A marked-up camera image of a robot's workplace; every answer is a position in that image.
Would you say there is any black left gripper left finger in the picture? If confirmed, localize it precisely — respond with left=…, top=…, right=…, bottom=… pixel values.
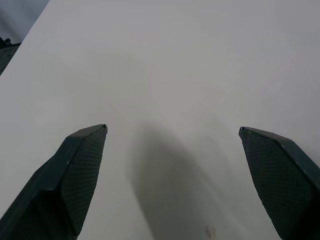
left=0, top=123, right=109, bottom=240

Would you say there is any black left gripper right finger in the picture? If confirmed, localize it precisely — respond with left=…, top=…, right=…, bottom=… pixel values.
left=238, top=126, right=320, bottom=240

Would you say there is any black floor stand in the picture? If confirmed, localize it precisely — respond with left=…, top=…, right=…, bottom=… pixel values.
left=0, top=36, right=22, bottom=76

